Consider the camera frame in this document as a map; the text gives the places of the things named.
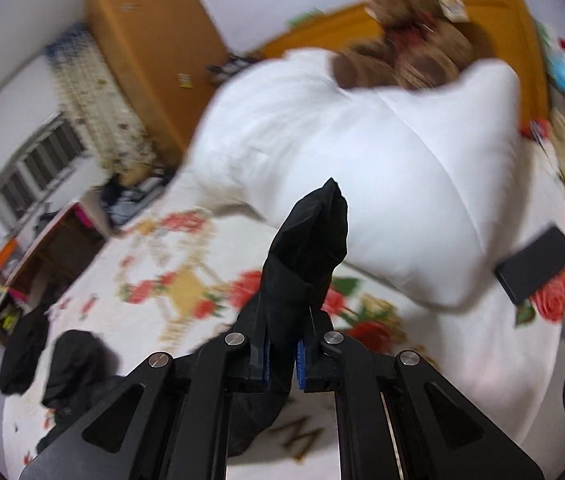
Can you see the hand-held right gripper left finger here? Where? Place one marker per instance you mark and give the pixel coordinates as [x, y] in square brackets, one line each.
[261, 366]

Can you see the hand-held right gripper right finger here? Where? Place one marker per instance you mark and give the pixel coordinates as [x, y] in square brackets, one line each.
[302, 366]

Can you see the black padded jacket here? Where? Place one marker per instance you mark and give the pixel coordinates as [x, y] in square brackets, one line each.
[302, 260]

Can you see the pile of grey clothes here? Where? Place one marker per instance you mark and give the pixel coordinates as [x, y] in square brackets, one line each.
[132, 195]

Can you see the black folded clothes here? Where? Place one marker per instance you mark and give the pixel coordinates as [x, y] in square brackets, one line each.
[25, 350]

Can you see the floral bed sheet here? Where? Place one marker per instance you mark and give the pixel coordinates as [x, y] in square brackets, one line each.
[162, 270]

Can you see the white puffer jacket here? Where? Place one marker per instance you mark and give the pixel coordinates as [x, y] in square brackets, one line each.
[362, 170]

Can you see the wooden desk with pink edge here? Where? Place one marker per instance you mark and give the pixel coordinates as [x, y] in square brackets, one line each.
[47, 245]

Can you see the black phone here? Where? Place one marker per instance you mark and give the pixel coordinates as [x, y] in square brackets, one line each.
[534, 264]

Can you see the bedside clutter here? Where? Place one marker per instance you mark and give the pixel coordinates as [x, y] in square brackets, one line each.
[227, 67]

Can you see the barred window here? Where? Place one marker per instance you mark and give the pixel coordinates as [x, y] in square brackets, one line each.
[37, 165]

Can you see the patterned cream curtain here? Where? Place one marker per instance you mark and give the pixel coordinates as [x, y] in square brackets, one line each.
[97, 105]

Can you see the wooden wardrobe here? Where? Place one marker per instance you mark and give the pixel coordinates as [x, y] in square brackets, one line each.
[157, 50]

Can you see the brown teddy bear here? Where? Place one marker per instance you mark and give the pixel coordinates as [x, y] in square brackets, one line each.
[412, 35]

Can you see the wooden headboard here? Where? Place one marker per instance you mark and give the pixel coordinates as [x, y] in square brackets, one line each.
[507, 25]

